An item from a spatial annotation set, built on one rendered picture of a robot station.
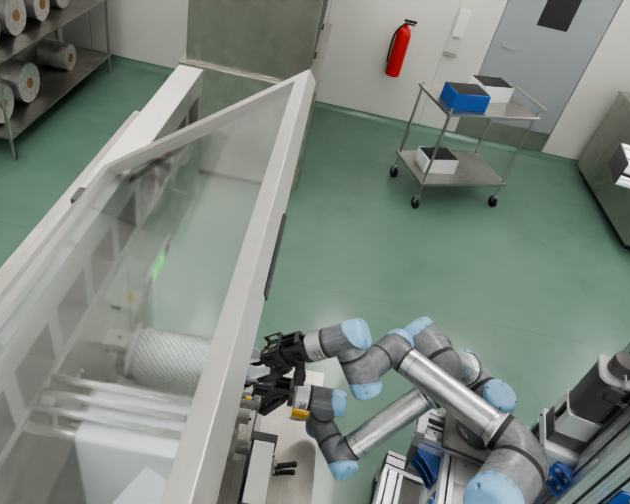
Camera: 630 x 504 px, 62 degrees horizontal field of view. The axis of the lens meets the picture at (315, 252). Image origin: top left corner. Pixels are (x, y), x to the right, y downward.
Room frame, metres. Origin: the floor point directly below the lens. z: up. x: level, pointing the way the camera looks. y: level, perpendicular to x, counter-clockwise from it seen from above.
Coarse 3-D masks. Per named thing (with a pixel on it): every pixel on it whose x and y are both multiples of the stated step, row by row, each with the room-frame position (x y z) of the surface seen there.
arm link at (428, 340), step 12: (420, 324) 1.10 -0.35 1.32; (432, 324) 1.11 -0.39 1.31; (420, 336) 1.06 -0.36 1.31; (432, 336) 1.06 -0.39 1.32; (444, 336) 1.10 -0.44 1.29; (420, 348) 1.03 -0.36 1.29; (432, 348) 1.02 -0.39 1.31; (444, 348) 1.03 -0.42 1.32; (468, 360) 1.21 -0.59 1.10; (468, 372) 1.18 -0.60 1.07; (480, 372) 1.22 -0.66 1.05; (468, 384) 1.18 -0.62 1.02
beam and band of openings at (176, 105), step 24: (192, 72) 1.65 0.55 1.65; (168, 96) 1.44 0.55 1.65; (192, 96) 1.56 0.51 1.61; (144, 120) 1.26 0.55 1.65; (168, 120) 1.30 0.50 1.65; (192, 120) 1.65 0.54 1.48; (120, 144) 1.11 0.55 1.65; (144, 144) 1.14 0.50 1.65; (96, 168) 0.99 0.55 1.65; (0, 288) 0.58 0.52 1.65
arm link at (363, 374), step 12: (372, 348) 0.88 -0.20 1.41; (360, 360) 0.81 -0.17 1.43; (372, 360) 0.84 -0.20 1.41; (384, 360) 0.85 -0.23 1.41; (348, 372) 0.80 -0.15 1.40; (360, 372) 0.80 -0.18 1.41; (372, 372) 0.81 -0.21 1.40; (384, 372) 0.84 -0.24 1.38; (348, 384) 0.79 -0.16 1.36; (360, 384) 0.78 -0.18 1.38; (372, 384) 0.79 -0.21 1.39; (360, 396) 0.77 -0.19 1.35; (372, 396) 0.77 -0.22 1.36
